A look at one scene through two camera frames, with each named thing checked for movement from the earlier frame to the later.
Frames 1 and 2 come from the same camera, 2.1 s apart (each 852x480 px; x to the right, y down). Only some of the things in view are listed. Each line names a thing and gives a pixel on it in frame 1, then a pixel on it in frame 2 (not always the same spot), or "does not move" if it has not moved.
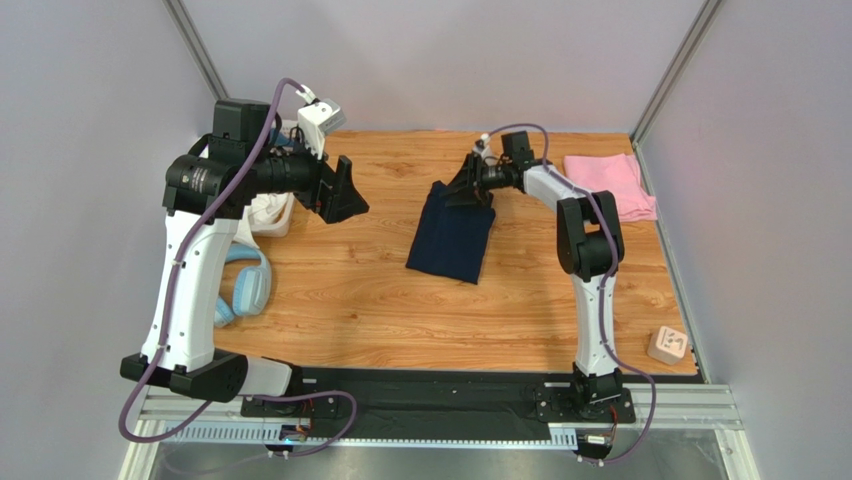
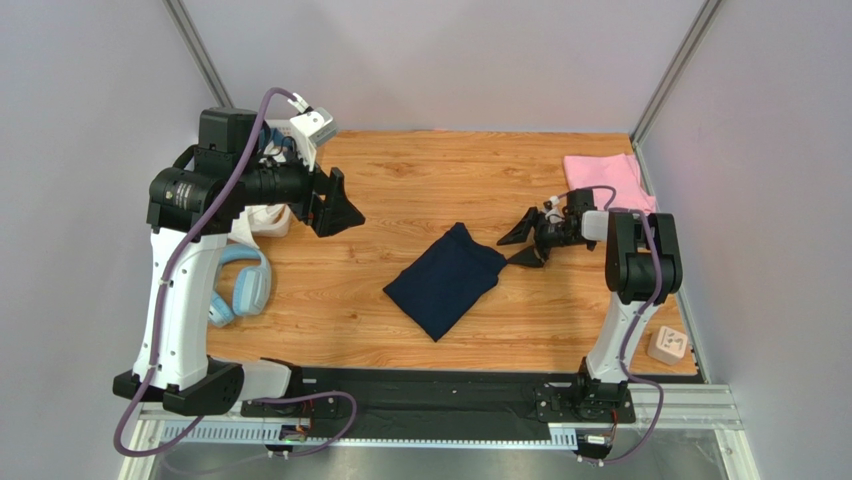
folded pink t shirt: (618, 174) does not move
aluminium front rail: (681, 408) does not move
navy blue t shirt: (452, 241) → (444, 280)
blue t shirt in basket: (280, 139) does not move
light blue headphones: (252, 289) does not move
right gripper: (475, 178) → (544, 235)
